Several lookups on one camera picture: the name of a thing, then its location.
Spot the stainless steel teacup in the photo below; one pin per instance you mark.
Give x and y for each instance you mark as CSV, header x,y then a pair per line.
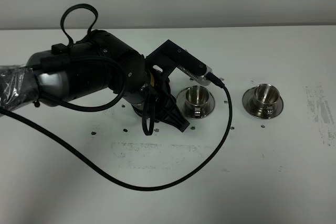
x,y
197,102
266,99

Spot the middle stainless steel saucer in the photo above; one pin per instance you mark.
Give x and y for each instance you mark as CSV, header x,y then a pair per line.
x,y
180,101

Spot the right stainless steel saucer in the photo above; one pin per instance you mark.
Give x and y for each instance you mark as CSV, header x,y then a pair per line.
x,y
249,106

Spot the right stainless steel teacup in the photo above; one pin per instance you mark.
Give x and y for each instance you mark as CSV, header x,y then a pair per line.
x,y
266,99

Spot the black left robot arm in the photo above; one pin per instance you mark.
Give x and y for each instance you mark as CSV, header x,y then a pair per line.
x,y
93,75

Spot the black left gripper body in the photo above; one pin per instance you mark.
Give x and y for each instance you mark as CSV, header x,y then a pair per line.
x,y
146,87

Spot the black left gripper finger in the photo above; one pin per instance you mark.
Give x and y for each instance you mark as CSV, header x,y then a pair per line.
x,y
169,113

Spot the stainless steel saucer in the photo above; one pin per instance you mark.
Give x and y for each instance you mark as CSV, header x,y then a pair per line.
x,y
249,106
180,101

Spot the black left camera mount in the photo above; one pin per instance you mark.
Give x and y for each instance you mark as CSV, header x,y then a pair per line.
x,y
169,55

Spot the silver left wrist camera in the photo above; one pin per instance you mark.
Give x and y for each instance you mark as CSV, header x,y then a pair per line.
x,y
202,79

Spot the middle stainless steel teacup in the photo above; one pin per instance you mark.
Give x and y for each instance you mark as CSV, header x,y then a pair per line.
x,y
197,102

